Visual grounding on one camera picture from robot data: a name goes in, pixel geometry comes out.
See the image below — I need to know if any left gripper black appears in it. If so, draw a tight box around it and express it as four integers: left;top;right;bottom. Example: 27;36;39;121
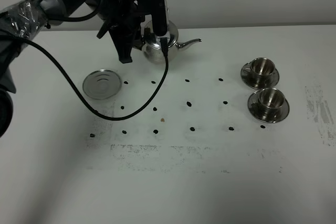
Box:
85;0;145;63

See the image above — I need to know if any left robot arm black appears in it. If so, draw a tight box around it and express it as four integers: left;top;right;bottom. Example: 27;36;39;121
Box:
1;0;144;133

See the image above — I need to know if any teapot saucer stainless steel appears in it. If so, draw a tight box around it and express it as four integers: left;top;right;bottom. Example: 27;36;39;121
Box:
82;69;122;100

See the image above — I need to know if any far stainless steel saucer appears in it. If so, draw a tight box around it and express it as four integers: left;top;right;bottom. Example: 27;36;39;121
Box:
240;62;280;90

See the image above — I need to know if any far stainless steel teacup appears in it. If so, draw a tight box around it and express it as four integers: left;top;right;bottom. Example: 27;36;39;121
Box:
250;58;276;80

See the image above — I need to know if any stainless steel teacup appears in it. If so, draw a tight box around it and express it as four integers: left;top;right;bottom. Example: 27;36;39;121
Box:
248;88;286;115
250;58;276;80

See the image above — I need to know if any near stainless steel saucer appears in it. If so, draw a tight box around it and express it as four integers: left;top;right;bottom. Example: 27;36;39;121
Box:
247;90;290;123

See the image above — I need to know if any near stainless steel teacup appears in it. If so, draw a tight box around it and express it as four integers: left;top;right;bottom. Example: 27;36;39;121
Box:
248;88;286;115

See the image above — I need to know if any left camera cable black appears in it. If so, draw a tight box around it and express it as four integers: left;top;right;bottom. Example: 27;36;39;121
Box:
24;35;169;121

